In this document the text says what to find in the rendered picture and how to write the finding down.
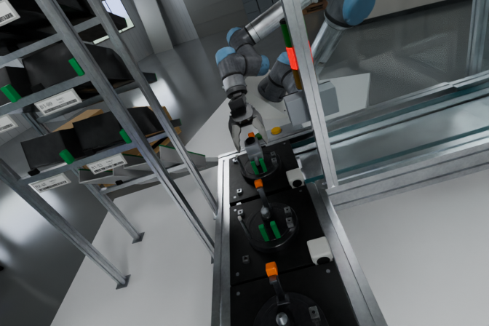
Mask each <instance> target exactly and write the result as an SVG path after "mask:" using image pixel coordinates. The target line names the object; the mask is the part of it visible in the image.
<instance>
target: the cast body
mask: <svg viewBox="0 0 489 326"><path fill-rule="evenodd" d="M244 146H245V150H246V152H247V155H248V158H249V160H250V161H253V160H254V161H255V163H256V166H258V165H260V164H259V159H260V158H263V152H262V148H261V145H260V143H259V142H258V139H257V137H255V138H254V137H249V138H247V139H246V140H245V141H244Z"/></svg>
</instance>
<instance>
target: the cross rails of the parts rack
mask: <svg viewBox="0 0 489 326"><path fill-rule="evenodd" d="M0 1H1V0H0ZM98 24H100V21H99V20H98V18H97V17H94V18H92V19H89V20H87V21H84V22H83V23H80V24H78V25H75V26H73V27H74V29H75V30H76V32H77V33H79V32H81V31H84V30H86V29H88V28H91V27H93V26H95V25H98ZM60 40H62V39H61V38H60V36H59V35H58V33H56V34H54V35H52V36H49V37H47V38H45V39H42V40H41V41H38V42H35V43H33V44H30V45H28V46H27V47H23V48H22V49H19V50H17V51H14V52H12V53H9V54H8V55H5V56H3V57H0V65H4V64H5V63H8V62H10V61H12V60H15V59H18V58H19V57H22V56H24V55H27V54H29V53H32V52H34V51H36V50H38V49H41V48H43V47H46V46H48V45H51V44H53V43H55V42H57V41H60ZM88 81H90V79H89V78H88V77H87V75H86V74H84V75H83V76H79V75H78V76H75V77H72V78H70V79H67V80H65V81H62V82H60V83H57V84H54V85H52V86H50V87H47V88H45V89H44V90H41V91H39V92H36V93H32V94H30V95H27V96H25V97H23V98H21V99H19V100H17V102H15V103H12V102H10V103H7V104H4V105H2V106H0V116H1V115H4V114H7V113H9V112H11V111H14V110H17V109H19V108H22V107H24V106H27V105H29V104H32V103H35V102H37V101H39V100H42V99H45V98H48V97H49V96H52V95H55V94H57V93H59V92H62V91H65V90H68V89H70V88H72V87H75V86H78V85H80V84H83V83H85V82H88ZM136 87H138V85H137V83H136V82H135V81H131V82H129V83H127V84H124V85H122V86H119V87H116V88H114V90H115V91H116V93H117V94H120V93H123V92H126V91H128V90H131V89H134V88H136ZM102 100H103V98H102V97H101V96H100V94H99V95H95V96H93V97H90V98H87V99H85V100H83V102H82V103H79V104H76V105H74V106H71V107H68V108H65V109H63V110H61V111H58V112H55V113H53V114H50V115H48V116H40V117H38V118H37V119H36V121H37V122H38V123H40V124H41V123H43V122H47V121H49V120H51V119H54V118H57V117H59V116H62V115H64V114H68V113H70V112H72V111H75V110H78V109H80V108H83V107H85V106H89V105H91V104H93V103H96V102H99V101H102ZM165 137H168V135H167V133H166V132H165V131H163V132H159V133H156V134H154V135H151V136H148V137H146V139H147V141H148V142H149V143H151V142H153V141H155V140H159V139H162V138H165ZM132 148H136V146H135V144H134V143H133V142H131V143H129V144H127V143H126V142H123V143H120V144H117V145H115V146H112V147H109V148H105V149H103V150H100V151H97V152H96V154H94V155H91V156H87V155H86V156H83V157H80V158H78V159H75V160H74V161H73V163H72V164H67V163H63V164H59V165H58V166H55V167H51V168H49V169H46V170H43V171H41V172H40V173H39V174H37V175H34V176H30V175H29V176H26V177H24V178H20V179H19V180H18V181H17V183H18V184H20V185H21V186H25V185H28V184H29V183H33V182H36V181H38V180H42V179H45V178H48V177H50V176H53V175H56V174H59V173H62V172H65V171H68V170H71V169H73V168H76V167H81V166H84V165H86V164H90V163H92V162H96V161H98V160H101V159H104V158H107V157H110V156H113V155H115V154H119V153H121V152H124V151H128V150H130V149H132Z"/></svg>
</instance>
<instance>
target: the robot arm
mask: <svg viewBox="0 0 489 326"><path fill-rule="evenodd" d="M284 17H285V16H284V13H283V10H282V5H281V1H280V0H279V1H278V2H277V3H276V4H274V5H273V6H271V7H270V8H268V9H267V10H266V11H265V12H264V13H262V14H261V15H259V16H258V17H257V18H255V19H254V20H253V21H252V22H251V23H249V24H248V25H246V26H245V27H244V28H243V29H241V28H239V27H236V28H232V29H231V30H230V31H229V32H228V33H227V37H226V39H227V42H228V44H229V47H224V48H222V49H219V50H218V51H217V52H216V55H215V58H216V63H217V67H218V70H219V72H220V77H221V79H222V82H223V85H224V86H222V88H223V89H225V92H226V95H227V98H228V99H230V101H229V102H228V106H229V108H230V110H231V112H230V114H231V116H229V121H228V128H229V131H230V133H231V137H232V140H233V142H234V146H235V148H236V150H237V151H238V152H239V153H241V146H240V144H239V142H240V138H239V135H240V133H241V128H242V127H246V126H248V125H251V124H252V125H253V126H254V128H256V129H257V130H258V132H259V134H260V135H262V139H263V141H264V142H265V143H266V145H267V144H268V136H267V134H266V129H265V127H264V123H263V119H262V117H261V115H260V114H259V112H258V111H256V110H255V108H254V107H253V106H252V105H251V103H250V104H249V103H247V102H246V99H247V98H246V97H245V95H246V94H247V88H246V87H247V86H246V83H245V79H244V76H264V75H266V74H267V73H268V70H269V59H268V58H267V57H266V56H265V55H258V53H257V52H256V51H255V49H254V47H253V46H254V45H255V44H257V43H258V42H259V41H260V40H262V39H263V38H265V37H266V36H268V35H269V34H270V33H271V32H273V31H274V30H276V29H277V28H278V27H280V23H279V21H280V20H281V19H282V18H284ZM258 91H259V93H260V94H261V95H262V96H263V97H264V98H265V99H267V100H269V101H271V102H274V103H279V102H281V101H283V96H285V95H286V92H287V93H288V94H291V93H293V92H297V89H296V88H295V80H294V77H293V72H292V69H291V66H290V61H289V57H288V54H287V52H283V53H281V54H280V56H279V57H278V58H277V61H276V62H275V64H274V66H273V68H272V69H271V71H270V72H269V74H268V76H266V77H265V78H264V79H263V80H261V82H260V83H259V85H258Z"/></svg>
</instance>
